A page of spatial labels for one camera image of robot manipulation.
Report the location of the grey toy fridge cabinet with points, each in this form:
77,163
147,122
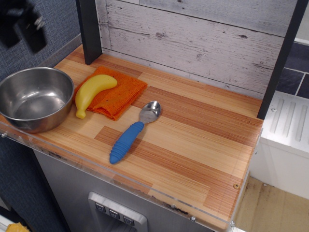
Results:
71,184

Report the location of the white ribbed side counter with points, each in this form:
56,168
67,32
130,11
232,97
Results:
281,156

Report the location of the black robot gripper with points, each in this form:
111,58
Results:
12,11

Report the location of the yellow object bottom left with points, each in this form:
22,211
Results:
17,227

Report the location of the silver dispenser button panel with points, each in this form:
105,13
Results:
110,216

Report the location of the black left upright post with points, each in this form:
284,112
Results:
88,22

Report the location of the black upright post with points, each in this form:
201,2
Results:
88,22
286,47

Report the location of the black right upright post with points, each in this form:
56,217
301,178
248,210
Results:
286,47

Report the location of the stainless steel pot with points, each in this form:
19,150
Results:
36,100

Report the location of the blue handled metal spoon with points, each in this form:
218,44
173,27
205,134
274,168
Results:
149,113

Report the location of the orange folded cloth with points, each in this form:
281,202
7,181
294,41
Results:
113,102

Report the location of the clear acrylic edge guard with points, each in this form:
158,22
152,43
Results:
36,143

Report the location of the yellow plastic banana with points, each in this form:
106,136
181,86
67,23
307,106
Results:
90,89

